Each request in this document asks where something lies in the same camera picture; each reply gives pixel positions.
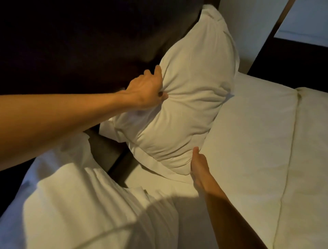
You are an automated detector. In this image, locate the white duvet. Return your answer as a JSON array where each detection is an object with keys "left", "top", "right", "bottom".
[{"left": 271, "top": 87, "right": 328, "bottom": 249}]

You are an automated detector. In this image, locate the white bed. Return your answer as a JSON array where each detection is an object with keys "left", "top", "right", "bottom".
[{"left": 123, "top": 71, "right": 328, "bottom": 249}]

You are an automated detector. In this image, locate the person's right forearm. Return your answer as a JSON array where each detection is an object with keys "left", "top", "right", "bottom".
[{"left": 201, "top": 186, "right": 268, "bottom": 249}]

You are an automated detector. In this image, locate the person's right hand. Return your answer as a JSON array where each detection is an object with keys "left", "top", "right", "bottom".
[{"left": 190, "top": 146, "right": 215, "bottom": 194}]

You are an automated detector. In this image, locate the person's left forearm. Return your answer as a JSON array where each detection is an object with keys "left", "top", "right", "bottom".
[{"left": 0, "top": 91, "right": 127, "bottom": 171}]

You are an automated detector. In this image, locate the brown leather headboard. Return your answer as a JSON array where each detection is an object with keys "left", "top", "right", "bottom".
[{"left": 0, "top": 0, "right": 221, "bottom": 216}]

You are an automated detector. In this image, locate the person's left hand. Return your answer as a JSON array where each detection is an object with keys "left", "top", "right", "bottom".
[{"left": 122, "top": 64, "right": 169, "bottom": 111}]

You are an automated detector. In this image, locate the white pillow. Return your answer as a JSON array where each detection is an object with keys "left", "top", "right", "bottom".
[
  {"left": 99, "top": 4, "right": 241, "bottom": 178},
  {"left": 0, "top": 132, "right": 180, "bottom": 249}
]

